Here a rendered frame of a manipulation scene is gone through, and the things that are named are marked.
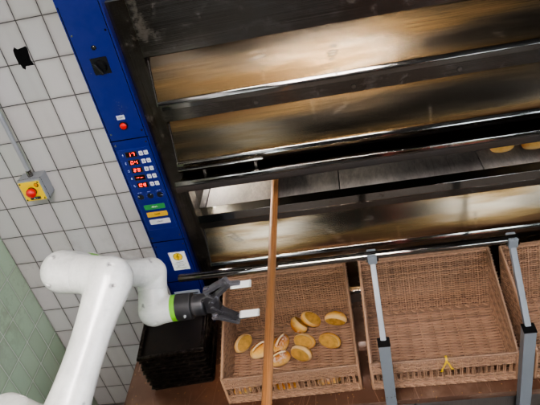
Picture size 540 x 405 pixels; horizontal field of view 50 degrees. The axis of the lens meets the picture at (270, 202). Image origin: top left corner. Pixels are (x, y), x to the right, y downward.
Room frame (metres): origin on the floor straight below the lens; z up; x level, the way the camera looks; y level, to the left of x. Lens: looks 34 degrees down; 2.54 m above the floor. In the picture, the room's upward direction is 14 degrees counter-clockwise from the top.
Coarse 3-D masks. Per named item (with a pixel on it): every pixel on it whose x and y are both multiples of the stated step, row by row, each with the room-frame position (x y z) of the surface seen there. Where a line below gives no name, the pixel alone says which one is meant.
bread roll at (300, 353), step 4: (292, 348) 1.70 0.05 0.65; (296, 348) 1.70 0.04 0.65; (300, 348) 1.69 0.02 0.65; (304, 348) 1.68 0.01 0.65; (308, 348) 1.69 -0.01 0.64; (292, 352) 1.69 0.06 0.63; (296, 352) 1.69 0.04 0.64; (300, 352) 1.68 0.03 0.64; (304, 352) 1.67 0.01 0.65; (308, 352) 1.67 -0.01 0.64; (292, 356) 1.69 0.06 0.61; (296, 356) 1.68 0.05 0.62; (300, 356) 1.67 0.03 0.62; (304, 356) 1.66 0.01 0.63; (308, 356) 1.65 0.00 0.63; (312, 356) 1.66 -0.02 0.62; (300, 360) 1.67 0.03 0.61; (304, 360) 1.66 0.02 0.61; (308, 360) 1.65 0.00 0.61
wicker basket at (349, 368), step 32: (256, 288) 1.97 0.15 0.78; (288, 288) 1.94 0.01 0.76; (320, 288) 1.92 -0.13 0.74; (256, 320) 1.93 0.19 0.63; (288, 320) 1.90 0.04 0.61; (352, 320) 1.65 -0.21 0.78; (224, 352) 1.70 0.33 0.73; (320, 352) 1.70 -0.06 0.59; (352, 352) 1.65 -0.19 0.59; (224, 384) 1.55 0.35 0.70; (256, 384) 1.53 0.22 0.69; (352, 384) 1.48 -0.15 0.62
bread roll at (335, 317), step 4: (332, 312) 1.85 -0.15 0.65; (336, 312) 1.84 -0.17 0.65; (340, 312) 1.85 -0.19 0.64; (328, 316) 1.83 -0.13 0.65; (332, 316) 1.83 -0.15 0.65; (336, 316) 1.82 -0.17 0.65; (340, 316) 1.82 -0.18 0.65; (344, 316) 1.82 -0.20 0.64; (328, 320) 1.83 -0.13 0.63; (332, 320) 1.82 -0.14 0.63; (336, 320) 1.81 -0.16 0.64; (340, 320) 1.80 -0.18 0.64; (344, 320) 1.80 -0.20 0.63; (332, 324) 1.83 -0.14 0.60; (336, 324) 1.82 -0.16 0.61; (340, 324) 1.81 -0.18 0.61
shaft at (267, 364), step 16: (272, 192) 2.05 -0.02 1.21; (272, 208) 1.94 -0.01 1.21; (272, 224) 1.83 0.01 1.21; (272, 240) 1.73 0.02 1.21; (272, 256) 1.64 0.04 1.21; (272, 272) 1.56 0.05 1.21; (272, 288) 1.48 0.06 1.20; (272, 304) 1.41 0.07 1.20; (272, 320) 1.34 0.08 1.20; (272, 336) 1.27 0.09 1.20; (272, 352) 1.21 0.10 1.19; (272, 368) 1.16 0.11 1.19
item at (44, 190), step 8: (24, 176) 2.14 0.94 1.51; (32, 176) 2.12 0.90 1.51; (40, 176) 2.11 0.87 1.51; (24, 184) 2.10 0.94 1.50; (32, 184) 2.09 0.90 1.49; (40, 184) 2.09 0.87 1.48; (48, 184) 2.13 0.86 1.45; (24, 192) 2.10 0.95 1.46; (40, 192) 2.09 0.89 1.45; (48, 192) 2.11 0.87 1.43; (32, 200) 2.10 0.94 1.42
